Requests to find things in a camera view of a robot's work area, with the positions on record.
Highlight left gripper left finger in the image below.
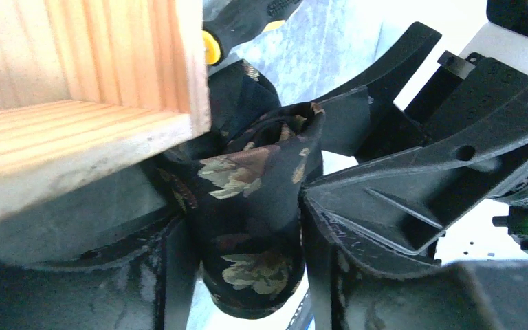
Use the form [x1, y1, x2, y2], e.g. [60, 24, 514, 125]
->
[0, 217, 197, 329]

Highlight black gold patterned tie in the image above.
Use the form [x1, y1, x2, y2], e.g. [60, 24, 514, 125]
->
[154, 60, 325, 319]

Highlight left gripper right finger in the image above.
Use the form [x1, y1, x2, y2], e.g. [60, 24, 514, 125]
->
[300, 197, 528, 329]

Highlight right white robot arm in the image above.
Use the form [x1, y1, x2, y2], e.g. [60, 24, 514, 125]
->
[300, 23, 528, 259]

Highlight wooden compartment tray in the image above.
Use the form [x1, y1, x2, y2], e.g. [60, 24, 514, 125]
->
[0, 1, 210, 220]

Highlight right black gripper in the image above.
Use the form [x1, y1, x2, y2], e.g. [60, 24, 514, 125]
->
[302, 22, 528, 255]

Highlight lower black yellow screwdriver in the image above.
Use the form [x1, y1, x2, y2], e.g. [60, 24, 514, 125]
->
[202, 0, 302, 65]

